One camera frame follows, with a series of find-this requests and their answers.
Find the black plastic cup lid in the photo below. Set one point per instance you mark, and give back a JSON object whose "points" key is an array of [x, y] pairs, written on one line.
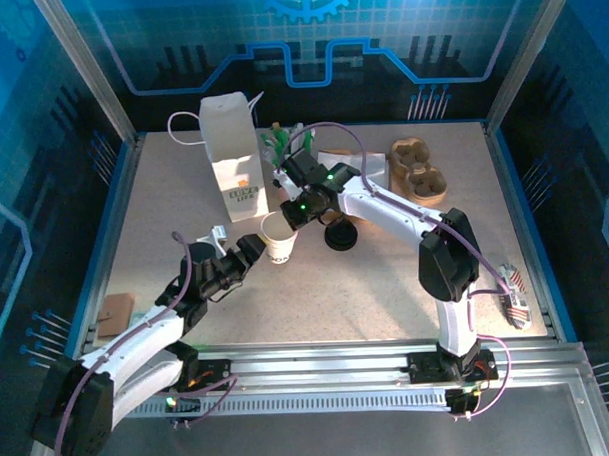
{"points": [[341, 237]]}

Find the white paper coffee cup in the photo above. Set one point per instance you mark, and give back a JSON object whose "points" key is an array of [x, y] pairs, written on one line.
{"points": [[280, 249]]}

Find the white printed paper bag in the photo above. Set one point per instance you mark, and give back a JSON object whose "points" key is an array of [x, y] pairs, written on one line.
{"points": [[237, 155]]}

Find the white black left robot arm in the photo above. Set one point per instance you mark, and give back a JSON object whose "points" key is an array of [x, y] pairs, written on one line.
{"points": [[128, 344]]}

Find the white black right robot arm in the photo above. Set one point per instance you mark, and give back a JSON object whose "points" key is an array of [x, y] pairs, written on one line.
{"points": [[394, 207]]}

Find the brown pulp cup carrier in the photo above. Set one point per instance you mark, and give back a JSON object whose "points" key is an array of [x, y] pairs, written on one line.
{"points": [[417, 171]]}

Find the brown cardboard sleeve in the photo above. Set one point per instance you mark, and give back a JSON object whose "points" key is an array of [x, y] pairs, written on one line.
{"points": [[116, 314]]}

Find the small black controller board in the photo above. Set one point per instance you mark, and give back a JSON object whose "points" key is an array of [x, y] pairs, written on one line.
{"points": [[463, 401], [183, 405]]}

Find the striped snack packet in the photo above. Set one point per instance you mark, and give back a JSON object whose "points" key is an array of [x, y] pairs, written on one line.
{"points": [[514, 296]]}

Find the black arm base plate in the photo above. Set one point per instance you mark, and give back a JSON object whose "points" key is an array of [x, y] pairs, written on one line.
{"points": [[422, 366], [217, 371]]}

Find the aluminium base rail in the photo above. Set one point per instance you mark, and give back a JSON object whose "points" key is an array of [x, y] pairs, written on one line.
{"points": [[314, 363]]}

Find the aluminium frame post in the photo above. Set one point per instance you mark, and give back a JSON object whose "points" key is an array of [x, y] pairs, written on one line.
{"points": [[90, 70], [528, 55]]}

